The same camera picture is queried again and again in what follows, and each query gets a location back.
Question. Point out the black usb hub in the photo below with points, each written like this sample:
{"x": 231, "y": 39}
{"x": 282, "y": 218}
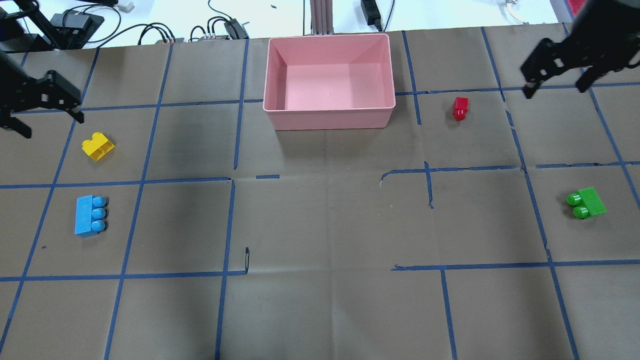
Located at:
{"x": 235, "y": 30}

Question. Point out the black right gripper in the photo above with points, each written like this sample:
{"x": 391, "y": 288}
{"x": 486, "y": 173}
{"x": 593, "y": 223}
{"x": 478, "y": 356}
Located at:
{"x": 597, "y": 47}

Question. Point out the pink plastic box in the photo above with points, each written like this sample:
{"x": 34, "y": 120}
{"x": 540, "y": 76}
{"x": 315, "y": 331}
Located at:
{"x": 329, "y": 82}

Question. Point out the black power adapter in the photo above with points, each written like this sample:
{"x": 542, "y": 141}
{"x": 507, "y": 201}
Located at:
{"x": 371, "y": 12}

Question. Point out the yellow toy block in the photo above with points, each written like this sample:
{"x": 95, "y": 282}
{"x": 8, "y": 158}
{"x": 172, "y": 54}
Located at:
{"x": 97, "y": 146}

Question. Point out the aluminium frame post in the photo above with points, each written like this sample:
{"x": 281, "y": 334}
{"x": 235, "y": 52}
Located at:
{"x": 321, "y": 12}

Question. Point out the blue toy block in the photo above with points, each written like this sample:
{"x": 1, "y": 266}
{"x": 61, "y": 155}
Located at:
{"x": 90, "y": 214}

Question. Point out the red toy block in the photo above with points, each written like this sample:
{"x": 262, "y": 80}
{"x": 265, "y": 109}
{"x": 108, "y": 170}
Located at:
{"x": 460, "y": 108}

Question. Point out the green toy block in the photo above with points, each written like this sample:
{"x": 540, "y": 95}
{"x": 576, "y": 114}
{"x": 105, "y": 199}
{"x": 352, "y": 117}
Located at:
{"x": 585, "y": 203}

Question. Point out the black camera tripod stand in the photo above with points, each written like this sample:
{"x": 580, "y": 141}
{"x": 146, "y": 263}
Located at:
{"x": 28, "y": 29}

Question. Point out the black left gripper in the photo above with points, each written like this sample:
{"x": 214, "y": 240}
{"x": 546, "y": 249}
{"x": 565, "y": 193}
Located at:
{"x": 15, "y": 92}

